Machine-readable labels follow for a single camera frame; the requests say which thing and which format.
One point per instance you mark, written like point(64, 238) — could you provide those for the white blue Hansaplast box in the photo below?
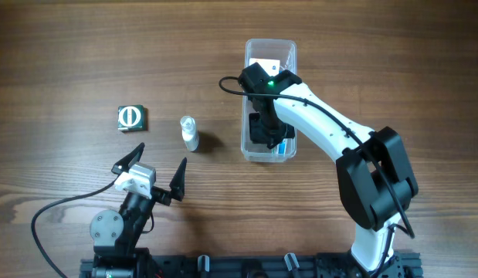
point(271, 66)

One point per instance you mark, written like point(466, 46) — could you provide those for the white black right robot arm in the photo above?
point(375, 177)

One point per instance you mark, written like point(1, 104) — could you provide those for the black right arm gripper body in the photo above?
point(266, 131)

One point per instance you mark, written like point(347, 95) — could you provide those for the green white round-logo box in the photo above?
point(131, 118)

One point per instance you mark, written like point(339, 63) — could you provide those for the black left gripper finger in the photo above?
point(177, 184)
point(125, 163)

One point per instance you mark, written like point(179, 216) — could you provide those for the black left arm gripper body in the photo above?
point(157, 191)

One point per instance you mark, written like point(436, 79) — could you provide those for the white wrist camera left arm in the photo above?
point(138, 180)

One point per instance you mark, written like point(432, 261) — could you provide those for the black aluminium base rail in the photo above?
point(223, 266)

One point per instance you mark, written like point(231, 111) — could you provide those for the clear plastic container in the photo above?
point(286, 52)

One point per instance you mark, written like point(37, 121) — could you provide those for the white glue bottle clear cap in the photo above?
point(189, 133)

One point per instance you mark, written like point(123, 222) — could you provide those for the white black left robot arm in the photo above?
point(115, 233)

